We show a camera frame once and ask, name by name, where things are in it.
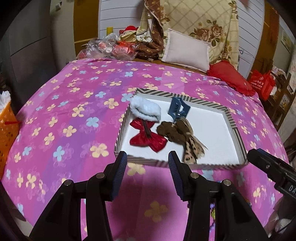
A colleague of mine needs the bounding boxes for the orange plastic basket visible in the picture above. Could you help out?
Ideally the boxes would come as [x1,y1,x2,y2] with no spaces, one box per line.
[0,102,20,178]

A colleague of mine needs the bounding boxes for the brown leopard scrunchie bow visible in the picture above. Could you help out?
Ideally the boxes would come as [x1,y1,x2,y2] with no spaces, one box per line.
[157,118,207,164]

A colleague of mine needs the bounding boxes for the brown patterned blanket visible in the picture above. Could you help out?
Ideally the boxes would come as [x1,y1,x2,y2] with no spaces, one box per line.
[135,1,170,59]

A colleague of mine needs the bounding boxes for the striped white tray box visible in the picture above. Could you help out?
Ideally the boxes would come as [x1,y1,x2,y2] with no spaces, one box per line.
[114,88,247,169]

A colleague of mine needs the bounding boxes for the white small pillow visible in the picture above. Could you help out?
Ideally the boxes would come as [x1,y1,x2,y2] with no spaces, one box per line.
[162,29,210,73]

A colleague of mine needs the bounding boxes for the red satin bow clip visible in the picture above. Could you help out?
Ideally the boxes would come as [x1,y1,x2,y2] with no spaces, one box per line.
[129,118,168,153]

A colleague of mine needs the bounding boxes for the blue claw hair clip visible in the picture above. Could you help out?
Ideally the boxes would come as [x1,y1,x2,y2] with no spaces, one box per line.
[168,97,191,121]

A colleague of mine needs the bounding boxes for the beige floral quilt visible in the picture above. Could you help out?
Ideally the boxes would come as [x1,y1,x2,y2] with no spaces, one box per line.
[160,0,239,69]

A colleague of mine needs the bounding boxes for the pink floral bedspread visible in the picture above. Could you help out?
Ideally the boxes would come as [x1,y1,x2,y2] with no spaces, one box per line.
[2,60,287,240]

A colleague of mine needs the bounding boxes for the red shopping bag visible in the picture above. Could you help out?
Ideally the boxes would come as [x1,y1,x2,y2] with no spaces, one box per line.
[248,70,275,101]

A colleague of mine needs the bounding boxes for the red ruffled cushion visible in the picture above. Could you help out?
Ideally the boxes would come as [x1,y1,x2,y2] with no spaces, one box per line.
[207,60,255,96]

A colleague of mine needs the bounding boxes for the white fluffy hair clip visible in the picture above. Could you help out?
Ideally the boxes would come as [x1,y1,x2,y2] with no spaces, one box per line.
[129,95,161,122]

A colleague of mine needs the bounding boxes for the red santa plush toy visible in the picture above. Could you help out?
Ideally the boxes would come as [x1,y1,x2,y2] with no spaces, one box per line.
[119,26,138,42]

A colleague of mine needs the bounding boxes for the grey refrigerator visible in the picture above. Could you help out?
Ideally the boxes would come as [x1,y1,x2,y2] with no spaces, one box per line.
[1,0,57,112]

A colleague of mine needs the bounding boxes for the wooden chair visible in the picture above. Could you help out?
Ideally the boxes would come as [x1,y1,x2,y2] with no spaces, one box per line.
[266,73,295,131]

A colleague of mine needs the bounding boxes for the clear plastic bag pile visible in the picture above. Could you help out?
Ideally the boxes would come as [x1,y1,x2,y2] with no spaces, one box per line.
[76,33,137,61]

